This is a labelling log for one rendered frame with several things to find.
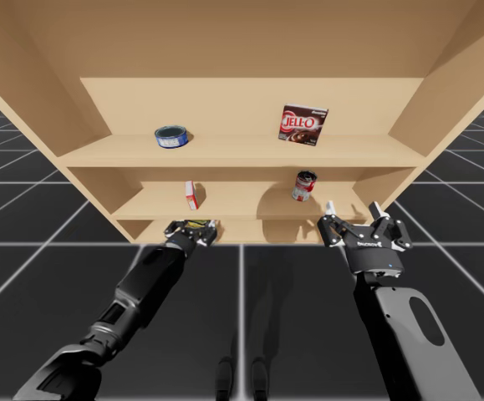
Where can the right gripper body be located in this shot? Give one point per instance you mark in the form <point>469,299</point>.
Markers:
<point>371,255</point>

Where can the blue flat can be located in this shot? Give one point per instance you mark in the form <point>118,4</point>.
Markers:
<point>171,137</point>

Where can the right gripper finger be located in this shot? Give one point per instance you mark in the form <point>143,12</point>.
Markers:
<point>396,234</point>
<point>332,231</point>

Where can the red carton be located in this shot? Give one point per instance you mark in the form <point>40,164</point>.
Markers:
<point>191,196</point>

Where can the brown carton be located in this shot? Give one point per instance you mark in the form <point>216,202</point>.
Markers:
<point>302,125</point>

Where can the pale wooden shelf unit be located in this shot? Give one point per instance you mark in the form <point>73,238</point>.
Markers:
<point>241,50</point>

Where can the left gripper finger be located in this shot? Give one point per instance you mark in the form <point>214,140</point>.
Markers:
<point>209,236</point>
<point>174,227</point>

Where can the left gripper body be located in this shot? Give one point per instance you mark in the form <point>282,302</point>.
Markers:
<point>187,240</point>

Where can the green and blue rectangular can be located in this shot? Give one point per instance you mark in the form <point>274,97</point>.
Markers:
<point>195,225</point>

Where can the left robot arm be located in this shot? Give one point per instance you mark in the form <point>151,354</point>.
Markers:
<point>141,292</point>

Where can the red and white can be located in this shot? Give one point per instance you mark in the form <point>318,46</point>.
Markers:
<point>304,187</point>

